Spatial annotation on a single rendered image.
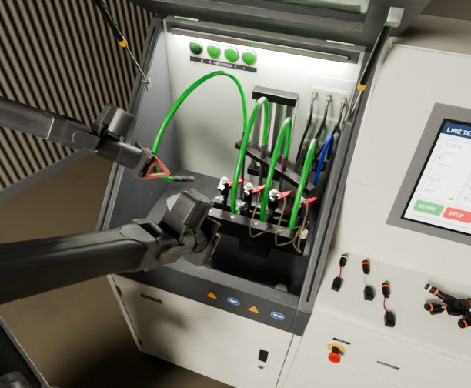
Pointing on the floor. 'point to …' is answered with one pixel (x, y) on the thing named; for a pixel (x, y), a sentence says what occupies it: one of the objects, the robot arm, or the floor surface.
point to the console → (315, 378)
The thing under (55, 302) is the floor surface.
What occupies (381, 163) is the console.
